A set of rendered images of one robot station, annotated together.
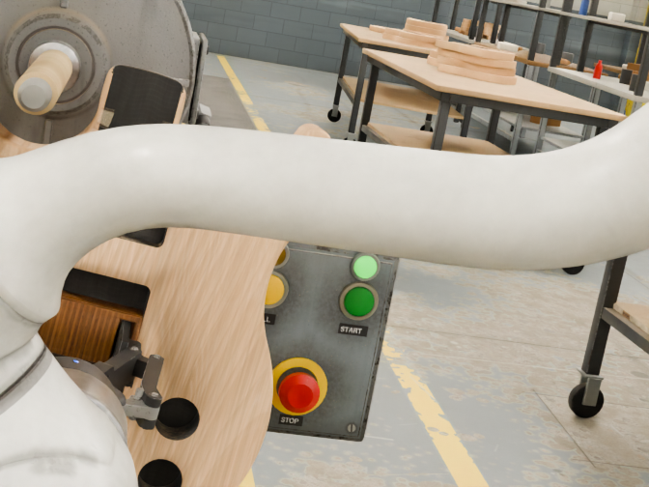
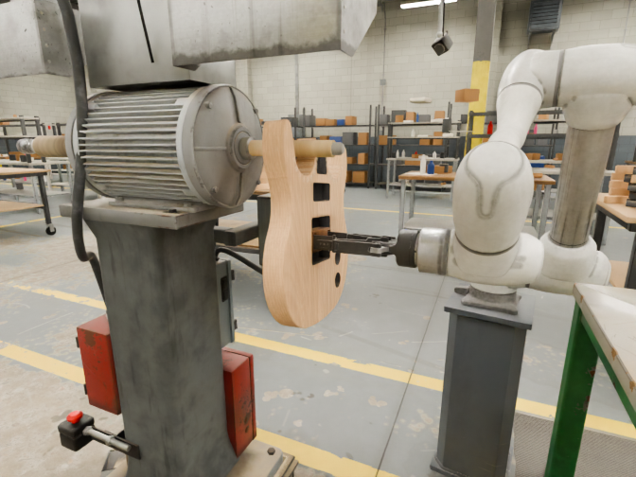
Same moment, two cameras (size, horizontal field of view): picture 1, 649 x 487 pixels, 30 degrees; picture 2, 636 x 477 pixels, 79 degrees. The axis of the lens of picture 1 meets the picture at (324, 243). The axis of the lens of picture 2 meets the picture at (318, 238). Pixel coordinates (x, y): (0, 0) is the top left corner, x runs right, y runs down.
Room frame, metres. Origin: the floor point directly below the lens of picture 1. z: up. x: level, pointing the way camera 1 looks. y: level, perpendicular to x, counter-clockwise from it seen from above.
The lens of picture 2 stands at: (0.50, 0.86, 1.26)
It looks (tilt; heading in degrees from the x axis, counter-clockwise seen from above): 14 degrees down; 304
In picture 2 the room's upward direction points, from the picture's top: straight up
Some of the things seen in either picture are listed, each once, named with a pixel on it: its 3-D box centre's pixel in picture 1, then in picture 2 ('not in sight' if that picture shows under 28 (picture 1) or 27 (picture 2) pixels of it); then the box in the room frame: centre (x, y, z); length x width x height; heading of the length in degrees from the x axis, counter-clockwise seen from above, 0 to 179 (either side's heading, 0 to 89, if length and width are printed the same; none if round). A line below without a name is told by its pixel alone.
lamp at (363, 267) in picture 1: (365, 267); not in sight; (1.14, -0.04, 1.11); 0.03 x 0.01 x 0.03; 100
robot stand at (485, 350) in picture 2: not in sight; (481, 384); (0.70, -0.57, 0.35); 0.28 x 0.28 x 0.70; 3
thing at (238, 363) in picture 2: not in sight; (214, 387); (1.38, 0.16, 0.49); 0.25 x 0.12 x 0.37; 10
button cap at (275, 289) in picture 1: (268, 288); not in sight; (1.13, 0.05, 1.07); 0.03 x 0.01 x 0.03; 100
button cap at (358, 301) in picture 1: (358, 300); not in sight; (1.15, -0.04, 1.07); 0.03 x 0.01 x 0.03; 100
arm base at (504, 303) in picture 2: not in sight; (486, 292); (0.72, -0.57, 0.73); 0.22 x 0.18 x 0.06; 3
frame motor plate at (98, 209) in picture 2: not in sight; (154, 206); (1.35, 0.32, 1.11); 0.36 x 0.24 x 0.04; 10
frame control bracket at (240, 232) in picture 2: not in sight; (250, 231); (1.24, 0.11, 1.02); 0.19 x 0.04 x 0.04; 100
